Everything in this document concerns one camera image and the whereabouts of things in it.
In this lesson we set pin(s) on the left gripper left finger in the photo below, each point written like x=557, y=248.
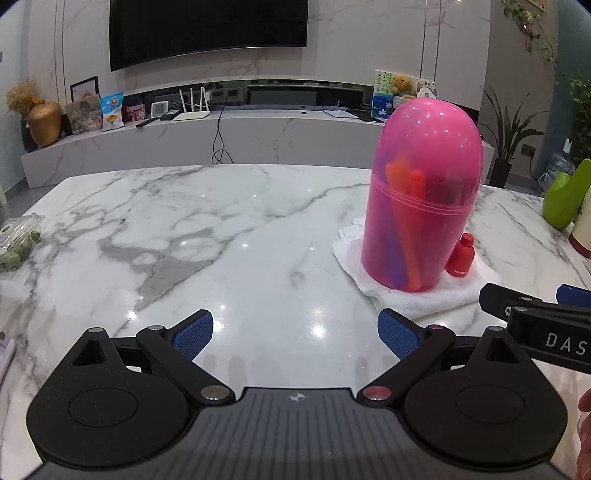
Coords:
x=114, y=402

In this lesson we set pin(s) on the white towel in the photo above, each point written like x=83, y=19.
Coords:
x=449, y=293

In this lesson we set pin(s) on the water jug on floor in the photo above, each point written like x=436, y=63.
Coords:
x=558, y=163

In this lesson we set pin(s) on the white wifi router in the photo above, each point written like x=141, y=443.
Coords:
x=194, y=110

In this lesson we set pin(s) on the white jar red lid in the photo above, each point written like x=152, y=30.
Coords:
x=580, y=236

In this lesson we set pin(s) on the pink dome plastic container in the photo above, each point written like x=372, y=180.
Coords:
x=423, y=186

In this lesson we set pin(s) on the teddy bear in pot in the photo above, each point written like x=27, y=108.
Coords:
x=402, y=86

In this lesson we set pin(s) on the green plastic watering can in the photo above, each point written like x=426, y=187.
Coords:
x=565, y=196

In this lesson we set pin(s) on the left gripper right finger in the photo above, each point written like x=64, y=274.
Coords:
x=476, y=402

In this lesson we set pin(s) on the potted green plant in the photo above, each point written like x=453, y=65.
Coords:
x=509, y=131

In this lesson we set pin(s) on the black wall television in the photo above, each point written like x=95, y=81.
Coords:
x=142, y=31

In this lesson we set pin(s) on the blue snack bag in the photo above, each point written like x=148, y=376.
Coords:
x=111, y=109

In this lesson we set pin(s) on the bag of green vegetables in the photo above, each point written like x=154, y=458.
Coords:
x=19, y=235

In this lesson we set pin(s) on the small red bottle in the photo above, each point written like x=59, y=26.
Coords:
x=462, y=257

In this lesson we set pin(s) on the marble tv console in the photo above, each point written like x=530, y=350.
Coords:
x=293, y=137

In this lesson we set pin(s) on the framed picture on console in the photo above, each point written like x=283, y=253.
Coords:
x=84, y=89

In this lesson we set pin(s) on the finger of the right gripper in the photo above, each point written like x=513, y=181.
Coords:
x=498, y=301
x=571, y=295

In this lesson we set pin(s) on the climbing ivy plant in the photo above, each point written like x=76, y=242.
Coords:
x=530, y=26

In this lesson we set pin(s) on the green blue picture book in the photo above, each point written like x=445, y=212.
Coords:
x=383, y=96

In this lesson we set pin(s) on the person right hand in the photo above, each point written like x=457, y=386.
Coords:
x=584, y=430

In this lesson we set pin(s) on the gold acorn vase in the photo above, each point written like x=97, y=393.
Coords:
x=45, y=123

